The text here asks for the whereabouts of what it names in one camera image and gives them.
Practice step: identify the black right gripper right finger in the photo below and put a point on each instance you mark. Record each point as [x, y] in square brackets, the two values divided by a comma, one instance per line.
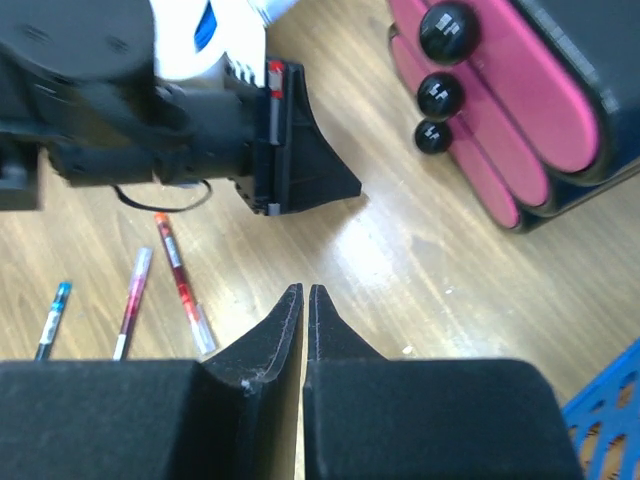
[330, 338]

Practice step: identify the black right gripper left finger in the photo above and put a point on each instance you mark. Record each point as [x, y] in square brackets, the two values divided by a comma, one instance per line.
[259, 356]

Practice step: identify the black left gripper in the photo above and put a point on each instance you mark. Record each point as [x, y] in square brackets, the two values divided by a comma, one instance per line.
[173, 136]

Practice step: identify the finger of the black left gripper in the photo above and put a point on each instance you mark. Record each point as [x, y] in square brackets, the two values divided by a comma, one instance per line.
[295, 168]

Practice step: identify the orange red gel pen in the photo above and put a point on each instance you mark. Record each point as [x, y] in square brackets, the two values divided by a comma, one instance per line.
[198, 323]

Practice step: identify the blue gel pen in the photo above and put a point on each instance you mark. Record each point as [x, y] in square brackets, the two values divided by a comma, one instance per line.
[52, 322]

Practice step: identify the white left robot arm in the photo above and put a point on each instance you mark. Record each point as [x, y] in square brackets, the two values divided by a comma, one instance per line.
[73, 42]

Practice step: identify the pink gel pen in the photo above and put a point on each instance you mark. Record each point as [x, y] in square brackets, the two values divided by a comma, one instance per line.
[135, 291]

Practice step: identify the black pink drawer cabinet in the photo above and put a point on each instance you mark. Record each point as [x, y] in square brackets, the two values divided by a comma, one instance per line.
[536, 101]

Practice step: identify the blue magazine file rack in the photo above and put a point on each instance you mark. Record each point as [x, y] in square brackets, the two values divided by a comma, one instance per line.
[603, 420]

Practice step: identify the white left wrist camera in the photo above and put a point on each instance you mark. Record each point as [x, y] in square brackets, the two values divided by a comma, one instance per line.
[198, 41]

